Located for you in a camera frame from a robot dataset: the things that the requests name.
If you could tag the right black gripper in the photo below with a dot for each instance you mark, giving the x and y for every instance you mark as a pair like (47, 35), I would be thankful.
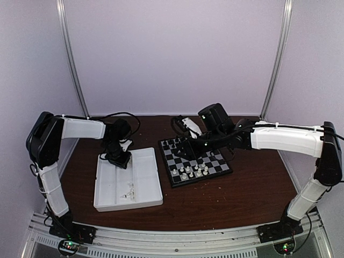
(192, 153)

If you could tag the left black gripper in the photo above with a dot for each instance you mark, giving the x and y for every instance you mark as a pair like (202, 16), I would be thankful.
(122, 163)

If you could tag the white plastic compartment tray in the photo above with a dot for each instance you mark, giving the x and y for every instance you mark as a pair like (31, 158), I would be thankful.
(135, 187)

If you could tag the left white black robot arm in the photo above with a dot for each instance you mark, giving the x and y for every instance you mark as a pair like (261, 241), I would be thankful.
(44, 143)

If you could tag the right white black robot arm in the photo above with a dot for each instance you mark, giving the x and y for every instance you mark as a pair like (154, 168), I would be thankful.
(320, 143)

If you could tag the black grey chess board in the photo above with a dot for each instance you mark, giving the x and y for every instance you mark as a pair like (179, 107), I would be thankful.
(183, 172)

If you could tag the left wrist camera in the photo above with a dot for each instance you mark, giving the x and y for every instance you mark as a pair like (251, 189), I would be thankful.
(125, 145)

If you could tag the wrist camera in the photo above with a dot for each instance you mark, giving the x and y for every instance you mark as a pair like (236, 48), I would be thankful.
(188, 125)
(125, 145)

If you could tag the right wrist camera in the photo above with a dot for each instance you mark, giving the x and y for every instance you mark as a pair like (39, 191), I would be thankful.
(188, 125)

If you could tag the front aluminium rail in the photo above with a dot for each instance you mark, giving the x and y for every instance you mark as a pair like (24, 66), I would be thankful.
(115, 242)

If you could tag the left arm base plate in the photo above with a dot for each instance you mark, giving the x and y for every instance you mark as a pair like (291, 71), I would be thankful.
(80, 233)

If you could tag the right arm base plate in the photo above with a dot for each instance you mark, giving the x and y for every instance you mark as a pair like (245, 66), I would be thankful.
(279, 232)

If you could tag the left aluminium frame post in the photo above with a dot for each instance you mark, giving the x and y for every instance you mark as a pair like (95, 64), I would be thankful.
(60, 4)

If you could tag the aluminium frame post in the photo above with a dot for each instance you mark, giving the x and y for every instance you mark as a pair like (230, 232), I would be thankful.
(60, 4)
(283, 37)

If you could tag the right aluminium frame post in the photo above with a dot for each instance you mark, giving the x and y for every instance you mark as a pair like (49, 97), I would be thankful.
(283, 37)

